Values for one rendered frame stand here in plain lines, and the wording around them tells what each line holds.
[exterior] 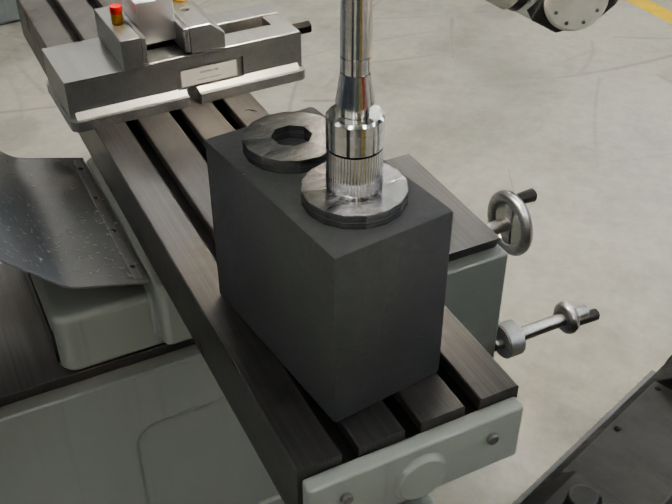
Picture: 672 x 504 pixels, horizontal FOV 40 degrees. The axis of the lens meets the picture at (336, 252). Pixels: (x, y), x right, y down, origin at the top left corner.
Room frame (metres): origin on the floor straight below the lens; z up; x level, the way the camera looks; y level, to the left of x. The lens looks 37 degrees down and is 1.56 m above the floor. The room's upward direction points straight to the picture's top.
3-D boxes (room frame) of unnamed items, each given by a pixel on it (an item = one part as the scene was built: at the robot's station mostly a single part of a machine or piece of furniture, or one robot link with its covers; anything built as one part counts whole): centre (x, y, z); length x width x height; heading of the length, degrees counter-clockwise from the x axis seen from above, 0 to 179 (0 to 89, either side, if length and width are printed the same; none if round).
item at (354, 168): (0.65, -0.02, 1.17); 0.05 x 0.05 x 0.06
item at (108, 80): (1.23, 0.23, 0.99); 0.35 x 0.15 x 0.11; 118
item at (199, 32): (1.24, 0.21, 1.03); 0.12 x 0.06 x 0.04; 28
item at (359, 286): (0.69, 0.01, 1.04); 0.22 x 0.12 x 0.20; 34
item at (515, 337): (1.17, -0.36, 0.52); 0.22 x 0.06 x 0.06; 117
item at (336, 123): (0.65, -0.02, 1.20); 0.05 x 0.05 x 0.01
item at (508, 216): (1.28, -0.27, 0.64); 0.16 x 0.12 x 0.12; 117
